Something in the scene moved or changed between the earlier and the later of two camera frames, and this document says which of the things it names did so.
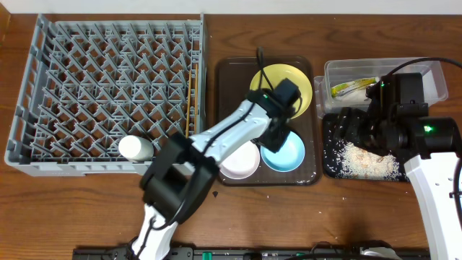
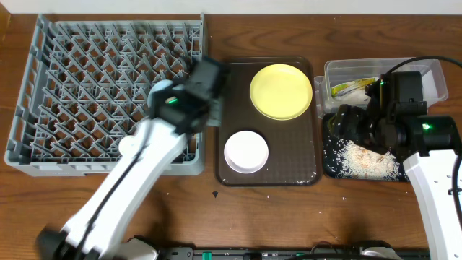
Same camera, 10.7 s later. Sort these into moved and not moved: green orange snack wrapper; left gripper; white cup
Moved: left gripper
Not moved: green orange snack wrapper; white cup
